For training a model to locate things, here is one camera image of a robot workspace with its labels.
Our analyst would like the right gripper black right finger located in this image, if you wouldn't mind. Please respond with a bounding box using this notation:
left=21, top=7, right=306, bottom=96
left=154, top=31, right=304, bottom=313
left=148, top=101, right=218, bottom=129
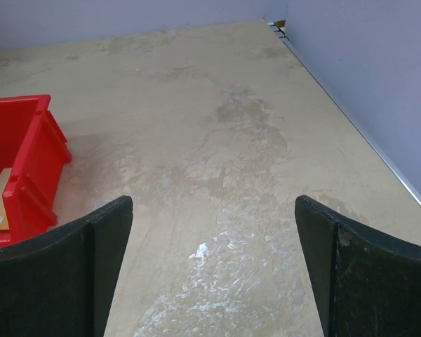
left=295, top=195, right=421, bottom=336

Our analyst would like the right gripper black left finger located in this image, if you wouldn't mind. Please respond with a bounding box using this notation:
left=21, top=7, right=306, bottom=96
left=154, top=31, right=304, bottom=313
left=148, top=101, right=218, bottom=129
left=0, top=196, right=133, bottom=336

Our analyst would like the red plastic bin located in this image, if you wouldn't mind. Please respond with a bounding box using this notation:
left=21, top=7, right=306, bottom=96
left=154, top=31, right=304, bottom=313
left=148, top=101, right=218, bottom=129
left=0, top=95, right=72, bottom=248

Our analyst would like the aluminium table edge rail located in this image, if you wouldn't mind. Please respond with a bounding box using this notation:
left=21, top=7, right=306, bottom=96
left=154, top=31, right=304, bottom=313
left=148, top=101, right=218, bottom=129
left=267, top=22, right=421, bottom=207

